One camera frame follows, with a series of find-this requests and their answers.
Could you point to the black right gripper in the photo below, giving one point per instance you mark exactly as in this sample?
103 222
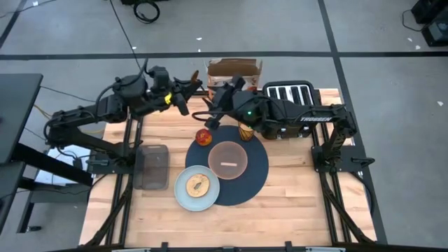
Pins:
241 105

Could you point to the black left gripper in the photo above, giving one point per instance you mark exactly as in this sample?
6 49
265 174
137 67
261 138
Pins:
162 87

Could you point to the Pumpkin O's cereal box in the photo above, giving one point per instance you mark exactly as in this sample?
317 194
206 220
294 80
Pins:
231 68

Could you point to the red apple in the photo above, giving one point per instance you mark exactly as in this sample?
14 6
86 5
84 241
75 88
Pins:
203 137

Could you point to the amber ribbed glass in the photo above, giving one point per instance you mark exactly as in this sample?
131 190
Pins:
245 133

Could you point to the pink translucent bowl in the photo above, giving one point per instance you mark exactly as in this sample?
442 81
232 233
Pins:
227 155

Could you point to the toasted bagel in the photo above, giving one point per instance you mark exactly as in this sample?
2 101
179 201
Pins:
198 185

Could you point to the pale grey round plate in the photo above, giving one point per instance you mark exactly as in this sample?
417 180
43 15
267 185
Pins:
185 200

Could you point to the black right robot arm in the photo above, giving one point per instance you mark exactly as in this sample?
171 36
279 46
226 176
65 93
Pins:
315 119

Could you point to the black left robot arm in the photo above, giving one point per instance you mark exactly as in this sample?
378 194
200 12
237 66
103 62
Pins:
129 91

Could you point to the black four-slot toaster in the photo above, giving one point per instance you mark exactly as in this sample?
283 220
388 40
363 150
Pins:
290 92

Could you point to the grey translucent plastic tray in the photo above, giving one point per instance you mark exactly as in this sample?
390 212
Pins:
152 168

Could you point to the dark blue round placemat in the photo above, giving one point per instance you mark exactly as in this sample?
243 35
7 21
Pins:
252 182

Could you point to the small black charger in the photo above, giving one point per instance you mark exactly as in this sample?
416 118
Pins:
77 164

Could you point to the white paper sheet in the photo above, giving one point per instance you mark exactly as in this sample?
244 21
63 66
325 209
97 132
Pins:
63 164

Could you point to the black desk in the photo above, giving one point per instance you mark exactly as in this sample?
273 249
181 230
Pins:
17 115

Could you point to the black equipment box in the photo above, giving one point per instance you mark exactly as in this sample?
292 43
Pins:
437 33

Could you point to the black equipment case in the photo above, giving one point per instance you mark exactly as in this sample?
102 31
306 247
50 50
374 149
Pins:
432 10

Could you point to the black aluminium rig frame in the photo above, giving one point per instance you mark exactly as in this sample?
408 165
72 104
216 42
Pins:
120 217

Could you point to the white strip on frame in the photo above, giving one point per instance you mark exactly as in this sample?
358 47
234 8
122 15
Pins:
131 250
325 249

